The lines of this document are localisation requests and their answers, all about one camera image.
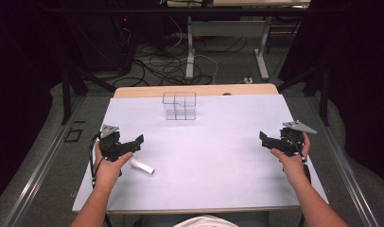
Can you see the person's right hand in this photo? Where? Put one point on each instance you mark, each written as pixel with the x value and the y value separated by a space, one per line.
pixel 292 164

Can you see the white-legged desk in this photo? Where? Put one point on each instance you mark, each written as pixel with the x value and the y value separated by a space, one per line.
pixel 228 38

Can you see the white tube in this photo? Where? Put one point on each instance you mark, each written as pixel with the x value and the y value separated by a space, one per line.
pixel 142 166

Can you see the clear plastic compartment organizer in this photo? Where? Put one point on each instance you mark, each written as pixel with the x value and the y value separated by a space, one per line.
pixel 179 106

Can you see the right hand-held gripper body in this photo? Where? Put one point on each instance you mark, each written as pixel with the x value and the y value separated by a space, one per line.
pixel 289 138

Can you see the white power plug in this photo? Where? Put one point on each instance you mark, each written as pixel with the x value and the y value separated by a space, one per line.
pixel 248 80

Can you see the white table mat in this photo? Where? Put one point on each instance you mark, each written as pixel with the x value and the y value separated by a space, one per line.
pixel 199 151

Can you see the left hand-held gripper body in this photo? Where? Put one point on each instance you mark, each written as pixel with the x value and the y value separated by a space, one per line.
pixel 113 143

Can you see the person's white shirt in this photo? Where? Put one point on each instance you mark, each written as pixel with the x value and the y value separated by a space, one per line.
pixel 205 221

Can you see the black metal stand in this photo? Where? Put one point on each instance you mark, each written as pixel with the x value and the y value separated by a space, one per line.
pixel 310 88
pixel 78 85

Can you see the person's left hand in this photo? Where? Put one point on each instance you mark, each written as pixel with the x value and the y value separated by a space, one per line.
pixel 108 167

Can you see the black computer tower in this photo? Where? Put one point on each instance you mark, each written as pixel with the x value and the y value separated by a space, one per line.
pixel 111 38

